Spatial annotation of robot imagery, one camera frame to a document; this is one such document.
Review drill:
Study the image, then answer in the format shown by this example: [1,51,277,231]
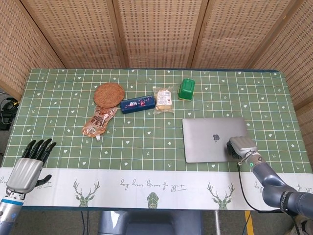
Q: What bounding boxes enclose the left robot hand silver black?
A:
[6,138,57,194]

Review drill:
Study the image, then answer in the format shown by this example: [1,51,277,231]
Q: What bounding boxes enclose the silver laptop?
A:
[182,117,250,164]

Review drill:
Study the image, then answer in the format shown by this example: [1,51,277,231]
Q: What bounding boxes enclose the metal table leg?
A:
[214,210,221,235]

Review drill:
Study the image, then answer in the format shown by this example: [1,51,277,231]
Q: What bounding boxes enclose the bamboo folding screen panel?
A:
[0,0,67,101]
[188,0,295,69]
[19,0,128,69]
[249,0,313,172]
[112,0,210,69]

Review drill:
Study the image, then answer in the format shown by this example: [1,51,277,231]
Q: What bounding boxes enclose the dark blue rectangular box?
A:
[119,94,157,115]

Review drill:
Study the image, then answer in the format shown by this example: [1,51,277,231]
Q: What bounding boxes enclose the black equipment on floor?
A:
[0,90,21,130]

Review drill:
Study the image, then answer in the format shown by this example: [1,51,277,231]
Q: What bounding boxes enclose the black cables under table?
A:
[81,211,89,235]

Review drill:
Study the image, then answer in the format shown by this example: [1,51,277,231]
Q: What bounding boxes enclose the green plastic container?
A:
[177,78,194,101]

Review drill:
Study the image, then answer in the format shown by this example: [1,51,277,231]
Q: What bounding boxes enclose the orange spout pouch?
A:
[82,105,118,141]

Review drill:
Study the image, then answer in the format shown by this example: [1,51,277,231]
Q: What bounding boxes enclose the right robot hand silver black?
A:
[226,136,258,160]

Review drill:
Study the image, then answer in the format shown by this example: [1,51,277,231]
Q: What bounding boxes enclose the clear bag of bread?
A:
[152,85,175,115]

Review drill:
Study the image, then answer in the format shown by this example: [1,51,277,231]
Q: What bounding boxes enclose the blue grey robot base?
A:
[97,210,203,235]

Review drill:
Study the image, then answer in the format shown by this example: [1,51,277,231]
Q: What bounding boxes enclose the round woven rattan coaster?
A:
[93,83,125,108]

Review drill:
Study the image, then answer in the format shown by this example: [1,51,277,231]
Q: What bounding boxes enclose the green checked tablecloth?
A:
[1,68,313,212]

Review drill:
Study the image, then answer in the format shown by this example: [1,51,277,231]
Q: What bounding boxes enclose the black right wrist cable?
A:
[236,159,294,217]

